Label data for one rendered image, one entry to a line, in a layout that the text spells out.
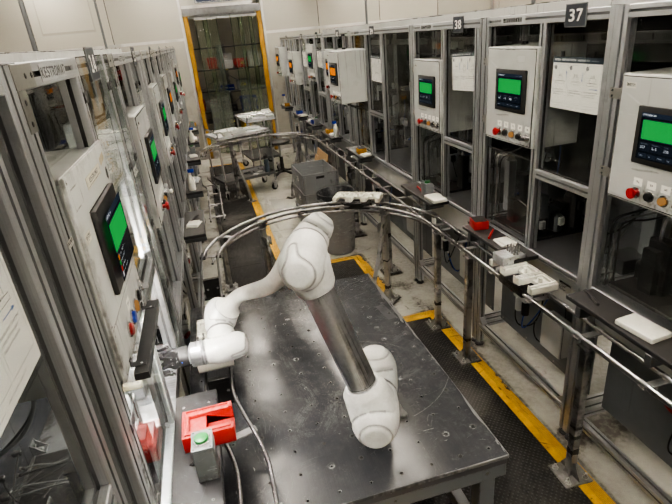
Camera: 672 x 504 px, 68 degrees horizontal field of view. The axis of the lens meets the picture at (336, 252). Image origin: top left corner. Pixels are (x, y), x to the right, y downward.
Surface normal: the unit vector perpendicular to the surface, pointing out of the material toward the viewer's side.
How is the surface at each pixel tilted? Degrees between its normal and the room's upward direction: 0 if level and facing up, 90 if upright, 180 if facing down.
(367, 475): 0
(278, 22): 90
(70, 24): 90
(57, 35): 90
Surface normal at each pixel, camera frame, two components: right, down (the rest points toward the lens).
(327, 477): -0.09, -0.91
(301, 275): -0.12, 0.32
